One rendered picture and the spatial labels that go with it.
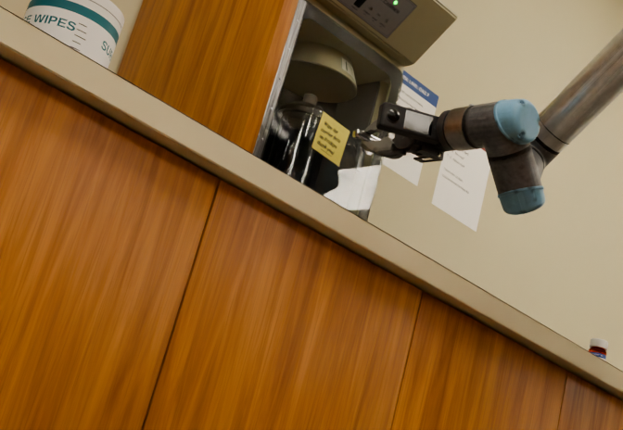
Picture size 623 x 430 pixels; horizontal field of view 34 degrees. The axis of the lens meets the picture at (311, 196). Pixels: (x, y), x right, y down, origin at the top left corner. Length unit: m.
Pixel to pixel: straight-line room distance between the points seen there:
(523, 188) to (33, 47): 0.86
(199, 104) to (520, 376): 0.76
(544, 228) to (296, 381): 1.85
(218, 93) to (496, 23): 1.50
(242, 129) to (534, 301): 1.68
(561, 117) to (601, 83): 0.09
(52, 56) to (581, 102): 0.94
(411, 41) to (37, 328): 1.08
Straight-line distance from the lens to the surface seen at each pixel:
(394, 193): 2.66
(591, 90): 1.78
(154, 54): 2.01
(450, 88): 2.88
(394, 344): 1.61
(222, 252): 1.37
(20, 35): 1.21
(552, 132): 1.80
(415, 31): 2.02
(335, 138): 1.89
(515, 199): 1.71
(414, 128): 1.76
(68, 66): 1.23
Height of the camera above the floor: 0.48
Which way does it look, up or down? 18 degrees up
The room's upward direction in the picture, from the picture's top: 15 degrees clockwise
